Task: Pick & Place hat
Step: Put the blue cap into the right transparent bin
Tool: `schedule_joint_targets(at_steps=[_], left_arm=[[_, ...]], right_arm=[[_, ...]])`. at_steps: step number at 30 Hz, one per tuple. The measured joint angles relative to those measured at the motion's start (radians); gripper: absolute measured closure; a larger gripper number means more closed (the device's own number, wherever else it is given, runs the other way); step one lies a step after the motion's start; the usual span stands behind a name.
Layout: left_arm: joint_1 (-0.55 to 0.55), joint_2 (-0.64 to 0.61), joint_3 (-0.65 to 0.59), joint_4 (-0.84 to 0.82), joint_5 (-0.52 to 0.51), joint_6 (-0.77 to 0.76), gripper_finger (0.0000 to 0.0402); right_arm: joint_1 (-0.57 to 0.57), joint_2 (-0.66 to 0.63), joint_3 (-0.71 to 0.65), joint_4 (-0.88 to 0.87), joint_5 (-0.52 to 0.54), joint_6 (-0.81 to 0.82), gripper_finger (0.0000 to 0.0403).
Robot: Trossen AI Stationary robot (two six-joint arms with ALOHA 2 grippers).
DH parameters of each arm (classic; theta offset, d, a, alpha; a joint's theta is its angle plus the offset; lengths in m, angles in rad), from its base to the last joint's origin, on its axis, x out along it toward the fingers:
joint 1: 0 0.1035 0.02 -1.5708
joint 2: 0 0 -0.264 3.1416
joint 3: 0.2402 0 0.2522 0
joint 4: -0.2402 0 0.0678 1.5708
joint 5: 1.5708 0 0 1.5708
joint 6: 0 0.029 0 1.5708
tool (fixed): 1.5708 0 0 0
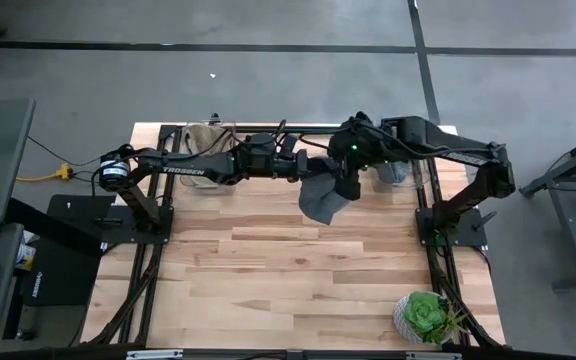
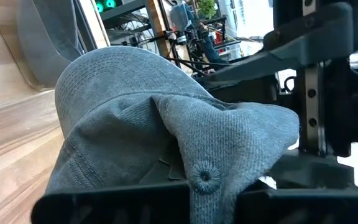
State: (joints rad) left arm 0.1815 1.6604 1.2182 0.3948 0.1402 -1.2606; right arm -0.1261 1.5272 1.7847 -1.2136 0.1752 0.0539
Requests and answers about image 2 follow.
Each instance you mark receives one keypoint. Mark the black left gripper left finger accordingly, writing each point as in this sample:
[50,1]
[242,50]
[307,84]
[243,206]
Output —
[110,205]

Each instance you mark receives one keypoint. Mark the wooden shelf post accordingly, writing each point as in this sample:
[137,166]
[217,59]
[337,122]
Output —
[157,25]

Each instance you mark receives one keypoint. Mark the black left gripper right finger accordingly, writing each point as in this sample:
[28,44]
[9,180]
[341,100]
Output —
[306,208]

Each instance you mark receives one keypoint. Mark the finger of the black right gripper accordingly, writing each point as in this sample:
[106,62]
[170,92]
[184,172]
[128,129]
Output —
[315,171]
[306,43]

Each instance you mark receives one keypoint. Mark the blue-grey baseball cap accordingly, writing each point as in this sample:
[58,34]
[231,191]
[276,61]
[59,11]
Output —
[48,40]
[120,124]

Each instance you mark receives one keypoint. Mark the green leafy plant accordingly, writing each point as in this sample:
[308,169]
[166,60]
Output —
[207,7]

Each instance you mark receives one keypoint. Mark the computer with teal fans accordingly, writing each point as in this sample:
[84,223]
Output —
[110,3]

